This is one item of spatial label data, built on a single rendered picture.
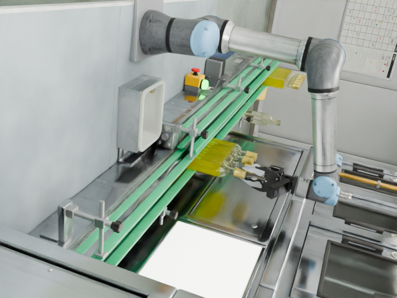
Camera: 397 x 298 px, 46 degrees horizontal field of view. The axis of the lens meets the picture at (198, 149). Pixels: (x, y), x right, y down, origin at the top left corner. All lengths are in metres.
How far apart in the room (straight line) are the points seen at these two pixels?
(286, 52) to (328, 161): 0.38
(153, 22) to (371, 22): 6.12
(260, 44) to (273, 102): 6.37
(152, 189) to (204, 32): 0.53
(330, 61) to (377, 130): 6.49
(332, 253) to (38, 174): 1.06
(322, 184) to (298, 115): 6.43
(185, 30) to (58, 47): 0.47
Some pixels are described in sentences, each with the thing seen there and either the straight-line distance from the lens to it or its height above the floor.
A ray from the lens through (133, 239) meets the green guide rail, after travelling 1.44.
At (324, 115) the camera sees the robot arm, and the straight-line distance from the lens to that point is 1.50.
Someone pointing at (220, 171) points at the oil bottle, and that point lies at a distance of 1.77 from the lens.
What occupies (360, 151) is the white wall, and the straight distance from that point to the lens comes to 8.08.
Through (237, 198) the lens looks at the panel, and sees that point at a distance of 1.87.
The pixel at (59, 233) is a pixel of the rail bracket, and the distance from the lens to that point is 1.27.
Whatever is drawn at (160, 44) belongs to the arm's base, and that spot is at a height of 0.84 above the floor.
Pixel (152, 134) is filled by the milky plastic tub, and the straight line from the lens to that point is 1.71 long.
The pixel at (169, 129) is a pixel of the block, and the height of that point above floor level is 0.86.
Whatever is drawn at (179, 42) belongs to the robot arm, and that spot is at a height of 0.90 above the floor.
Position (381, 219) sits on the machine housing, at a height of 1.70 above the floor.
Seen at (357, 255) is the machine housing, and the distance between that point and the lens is 1.82.
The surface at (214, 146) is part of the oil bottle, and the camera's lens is 1.89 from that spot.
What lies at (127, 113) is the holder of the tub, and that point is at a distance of 1.56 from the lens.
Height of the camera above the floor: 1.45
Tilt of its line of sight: 16 degrees down
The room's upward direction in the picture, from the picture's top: 105 degrees clockwise
